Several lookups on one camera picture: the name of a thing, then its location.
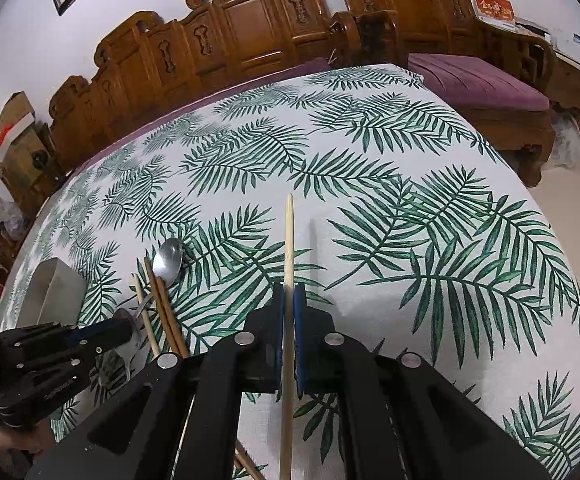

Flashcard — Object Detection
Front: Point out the purple armchair cushion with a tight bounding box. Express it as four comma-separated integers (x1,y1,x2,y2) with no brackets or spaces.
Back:
407,53,551,112

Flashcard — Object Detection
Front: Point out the light wooden chopstick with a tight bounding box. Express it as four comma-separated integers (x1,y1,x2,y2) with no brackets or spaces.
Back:
278,193,296,480
130,273,194,461

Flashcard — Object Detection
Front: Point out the carved wooden armchair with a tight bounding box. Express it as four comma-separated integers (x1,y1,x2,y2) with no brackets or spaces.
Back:
335,0,559,189

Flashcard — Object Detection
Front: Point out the person's left hand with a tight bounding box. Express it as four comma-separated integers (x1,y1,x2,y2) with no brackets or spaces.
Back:
0,419,48,457

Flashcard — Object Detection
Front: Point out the rectangular metal tray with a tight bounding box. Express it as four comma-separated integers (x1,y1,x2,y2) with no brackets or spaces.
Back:
16,257,89,329

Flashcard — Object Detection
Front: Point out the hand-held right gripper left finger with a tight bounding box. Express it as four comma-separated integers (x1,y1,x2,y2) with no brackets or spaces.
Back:
22,282,288,480

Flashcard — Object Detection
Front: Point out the small cardboard box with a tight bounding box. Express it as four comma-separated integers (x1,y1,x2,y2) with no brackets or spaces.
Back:
0,90,36,134

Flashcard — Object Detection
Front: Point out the metal spoon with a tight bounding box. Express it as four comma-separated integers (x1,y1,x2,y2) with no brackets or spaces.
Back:
117,237,185,322

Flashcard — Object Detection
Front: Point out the red desk calendar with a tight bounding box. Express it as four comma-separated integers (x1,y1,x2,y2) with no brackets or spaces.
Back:
472,0,516,31

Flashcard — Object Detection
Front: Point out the large cardboard box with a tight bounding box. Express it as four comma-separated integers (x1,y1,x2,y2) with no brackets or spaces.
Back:
0,125,64,202

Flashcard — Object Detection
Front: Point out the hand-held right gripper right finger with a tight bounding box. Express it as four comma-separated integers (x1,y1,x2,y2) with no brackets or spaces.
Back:
294,282,553,480

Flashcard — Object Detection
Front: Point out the clear plastic bag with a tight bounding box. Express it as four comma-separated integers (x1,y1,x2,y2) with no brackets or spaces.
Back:
551,110,580,172

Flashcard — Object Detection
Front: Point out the leaf-print tablecloth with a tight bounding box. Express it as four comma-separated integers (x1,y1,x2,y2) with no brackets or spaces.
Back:
0,62,580,480

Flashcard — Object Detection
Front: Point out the dark wooden chopstick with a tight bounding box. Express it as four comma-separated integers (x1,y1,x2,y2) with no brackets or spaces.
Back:
156,275,267,480
143,258,257,480

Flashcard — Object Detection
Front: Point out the white box with blue label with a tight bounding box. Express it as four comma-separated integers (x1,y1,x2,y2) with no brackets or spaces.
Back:
552,29,580,69

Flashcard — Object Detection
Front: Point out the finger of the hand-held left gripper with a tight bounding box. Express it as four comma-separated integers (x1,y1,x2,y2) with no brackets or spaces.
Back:
0,321,132,348
15,332,137,376

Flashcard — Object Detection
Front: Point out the carved wooden sofa bench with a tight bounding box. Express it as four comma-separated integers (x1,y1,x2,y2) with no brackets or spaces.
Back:
46,0,407,183

